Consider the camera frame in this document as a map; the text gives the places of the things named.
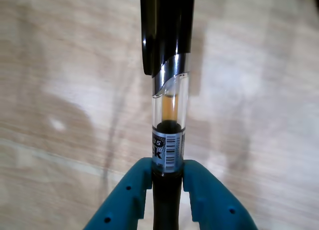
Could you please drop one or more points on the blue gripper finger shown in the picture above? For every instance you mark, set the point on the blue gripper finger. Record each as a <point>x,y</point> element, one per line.
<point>216,205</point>
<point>119,205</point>

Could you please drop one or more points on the black retractable pen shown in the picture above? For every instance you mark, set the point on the black retractable pen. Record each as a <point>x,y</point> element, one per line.
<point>167,28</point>

